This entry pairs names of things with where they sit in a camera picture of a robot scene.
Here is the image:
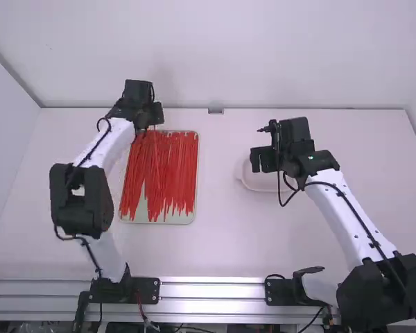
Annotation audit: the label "black cable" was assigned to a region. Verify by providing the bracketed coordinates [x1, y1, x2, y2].
[66, 117, 112, 190]
[276, 169, 308, 208]

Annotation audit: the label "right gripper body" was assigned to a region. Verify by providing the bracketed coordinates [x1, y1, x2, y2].
[250, 117, 315, 173]

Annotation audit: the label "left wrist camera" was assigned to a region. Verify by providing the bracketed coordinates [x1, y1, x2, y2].
[148, 101, 166, 125]

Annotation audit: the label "row of orange cable ties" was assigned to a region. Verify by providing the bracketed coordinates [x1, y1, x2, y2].
[119, 130, 199, 223]

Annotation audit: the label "white dish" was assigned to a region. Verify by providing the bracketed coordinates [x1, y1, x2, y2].
[233, 155, 302, 194]

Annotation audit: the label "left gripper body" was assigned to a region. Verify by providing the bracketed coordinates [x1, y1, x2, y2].
[123, 79, 154, 132]

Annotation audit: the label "pale tray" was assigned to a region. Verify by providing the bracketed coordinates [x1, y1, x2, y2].
[119, 130, 200, 225]

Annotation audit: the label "silver rails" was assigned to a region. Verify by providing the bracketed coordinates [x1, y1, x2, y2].
[0, 276, 343, 322]

